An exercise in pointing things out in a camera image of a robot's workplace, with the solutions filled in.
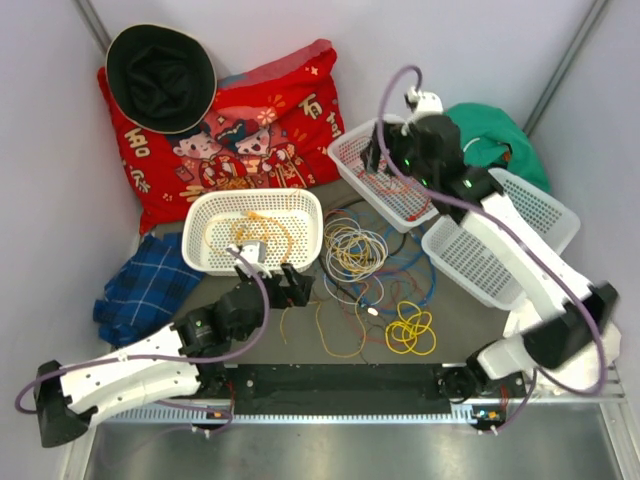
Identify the black round hat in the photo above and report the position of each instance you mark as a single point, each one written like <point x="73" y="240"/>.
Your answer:
<point x="161" y="79"/>

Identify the blue plaid cloth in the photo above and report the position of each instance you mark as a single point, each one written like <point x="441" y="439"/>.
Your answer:
<point x="146" y="292"/>

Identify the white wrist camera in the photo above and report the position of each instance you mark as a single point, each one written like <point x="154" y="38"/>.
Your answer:
<point x="422" y="103"/>
<point x="251" y="252"/>

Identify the white cloth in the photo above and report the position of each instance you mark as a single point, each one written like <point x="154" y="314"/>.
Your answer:
<point x="582" y="371"/>

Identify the white rectangular basket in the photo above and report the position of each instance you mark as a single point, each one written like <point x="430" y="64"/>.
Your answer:
<point x="403" y="206"/>
<point x="465" y="260"/>

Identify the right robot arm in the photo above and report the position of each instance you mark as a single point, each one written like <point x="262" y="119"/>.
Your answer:
<point x="574" y="311"/>

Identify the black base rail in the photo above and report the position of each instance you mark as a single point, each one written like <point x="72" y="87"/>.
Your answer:
<point x="337" y="389"/>

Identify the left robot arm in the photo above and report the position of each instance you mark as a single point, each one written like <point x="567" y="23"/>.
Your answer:
<point x="181" y="359"/>

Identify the white rectangular basket centre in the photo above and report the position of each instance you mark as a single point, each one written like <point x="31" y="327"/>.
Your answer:
<point x="403" y="206"/>

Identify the white rectangular basket right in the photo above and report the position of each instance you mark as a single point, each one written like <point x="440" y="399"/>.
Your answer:
<point x="465" y="260"/>

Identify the white basket with rounded corners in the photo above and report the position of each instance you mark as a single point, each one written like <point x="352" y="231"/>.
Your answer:
<point x="289" y="221"/>

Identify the red printed pillow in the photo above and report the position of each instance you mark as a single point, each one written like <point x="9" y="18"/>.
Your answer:
<point x="269" y="127"/>

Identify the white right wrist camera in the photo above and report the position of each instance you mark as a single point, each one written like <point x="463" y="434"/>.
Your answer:
<point x="422" y="103"/>

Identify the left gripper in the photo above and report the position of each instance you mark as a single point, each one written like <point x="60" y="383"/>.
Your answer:
<point x="297" y="293"/>

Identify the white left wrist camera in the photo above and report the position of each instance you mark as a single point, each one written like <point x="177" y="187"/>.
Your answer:
<point x="251" y="252"/>

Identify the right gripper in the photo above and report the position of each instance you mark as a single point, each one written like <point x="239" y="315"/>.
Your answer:
<point x="396" y="135"/>

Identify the green cloth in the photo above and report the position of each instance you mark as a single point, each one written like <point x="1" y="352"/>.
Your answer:
<point x="489" y="138"/>

